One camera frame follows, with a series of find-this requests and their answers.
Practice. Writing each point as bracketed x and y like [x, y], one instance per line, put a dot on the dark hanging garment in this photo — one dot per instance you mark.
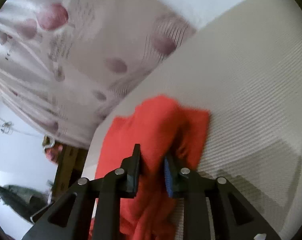
[24, 201]

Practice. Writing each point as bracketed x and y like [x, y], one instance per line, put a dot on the floral bag on cabinet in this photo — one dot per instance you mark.
[52, 149]

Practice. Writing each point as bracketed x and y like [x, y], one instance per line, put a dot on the leaf-print satin curtain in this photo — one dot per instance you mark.
[66, 64]

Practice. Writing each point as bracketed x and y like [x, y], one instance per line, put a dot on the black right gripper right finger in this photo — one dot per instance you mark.
[213, 208]

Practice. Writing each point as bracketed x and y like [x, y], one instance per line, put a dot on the beige woven table cover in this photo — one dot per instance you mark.
[245, 67]

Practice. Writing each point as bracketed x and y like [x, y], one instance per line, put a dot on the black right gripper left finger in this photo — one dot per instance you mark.
[90, 209]

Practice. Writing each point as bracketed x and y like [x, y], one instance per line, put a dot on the dark wooden cabinet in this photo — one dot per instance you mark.
[70, 167]

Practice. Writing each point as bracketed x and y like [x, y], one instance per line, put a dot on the red knit sweater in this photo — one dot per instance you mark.
[158, 125]

